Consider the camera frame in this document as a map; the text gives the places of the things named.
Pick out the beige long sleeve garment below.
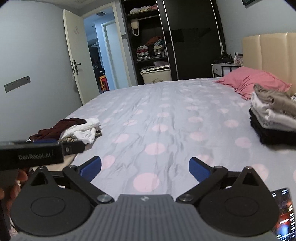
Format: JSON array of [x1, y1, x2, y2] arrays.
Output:
[[253, 84, 295, 118]]

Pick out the folded white grey clothes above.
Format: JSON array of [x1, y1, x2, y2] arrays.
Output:
[[250, 91, 295, 132]]

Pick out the person left hand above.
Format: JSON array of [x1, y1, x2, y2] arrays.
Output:
[[1, 170, 28, 211]]

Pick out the dark maroon garment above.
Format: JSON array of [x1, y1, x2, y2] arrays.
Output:
[[29, 118, 86, 141]]

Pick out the black smartphone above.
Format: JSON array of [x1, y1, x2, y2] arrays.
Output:
[[271, 188, 295, 241]]

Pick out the folded black garment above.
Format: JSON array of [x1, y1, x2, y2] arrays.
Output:
[[249, 109, 295, 146]]

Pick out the white crumpled cloth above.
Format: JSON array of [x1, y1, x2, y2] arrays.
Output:
[[60, 118, 101, 144]]

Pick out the cream bedroom door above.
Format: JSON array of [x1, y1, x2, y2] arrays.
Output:
[[63, 9, 99, 104]]

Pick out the polka dot bed sheet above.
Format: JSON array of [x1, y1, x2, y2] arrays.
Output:
[[72, 79, 295, 197]]

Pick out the pink pillow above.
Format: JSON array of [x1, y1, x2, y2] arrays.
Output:
[[215, 67, 291, 100]]

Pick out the white bedside table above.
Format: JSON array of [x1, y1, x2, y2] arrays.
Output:
[[212, 52, 241, 78]]

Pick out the cream storage box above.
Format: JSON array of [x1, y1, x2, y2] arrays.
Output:
[[140, 65, 171, 84]]

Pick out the beige padded headboard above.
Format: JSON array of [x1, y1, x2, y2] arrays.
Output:
[[242, 33, 296, 94]]

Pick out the dark wardrobe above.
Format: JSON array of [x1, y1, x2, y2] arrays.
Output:
[[120, 0, 226, 85]]

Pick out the yellow landscape painting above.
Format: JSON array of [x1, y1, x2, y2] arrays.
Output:
[[242, 0, 255, 6]]

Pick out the grey wall plate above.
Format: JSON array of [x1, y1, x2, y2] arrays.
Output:
[[4, 76, 31, 93]]

